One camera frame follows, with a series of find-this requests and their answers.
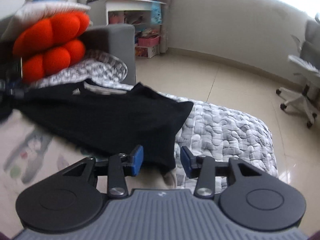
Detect beige garment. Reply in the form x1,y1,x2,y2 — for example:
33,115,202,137
162,168,177,190

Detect black t-shirt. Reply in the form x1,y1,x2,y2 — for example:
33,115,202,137
1,79,194,174

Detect grey pebble-pattern quilt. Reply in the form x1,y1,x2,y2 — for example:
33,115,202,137
35,53,278,190

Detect cartoon print bedsheet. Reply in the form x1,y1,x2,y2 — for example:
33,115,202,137
0,109,86,238

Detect pink storage basket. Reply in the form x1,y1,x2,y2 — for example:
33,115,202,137
138,35,160,47

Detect orange knot cushion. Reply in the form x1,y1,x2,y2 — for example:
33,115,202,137
12,11,90,84

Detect grey mesh office chair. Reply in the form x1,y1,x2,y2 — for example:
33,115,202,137
275,13,320,129

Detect white bookshelf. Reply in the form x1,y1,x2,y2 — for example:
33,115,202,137
105,0,164,59

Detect white pillow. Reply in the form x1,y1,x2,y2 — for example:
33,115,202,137
11,0,91,24

